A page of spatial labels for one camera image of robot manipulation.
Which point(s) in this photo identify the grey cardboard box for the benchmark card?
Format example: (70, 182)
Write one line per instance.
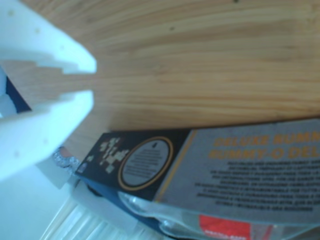
(250, 170)

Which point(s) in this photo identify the clear bottle Coca-Cola red label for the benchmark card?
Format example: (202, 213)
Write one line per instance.
(225, 225)

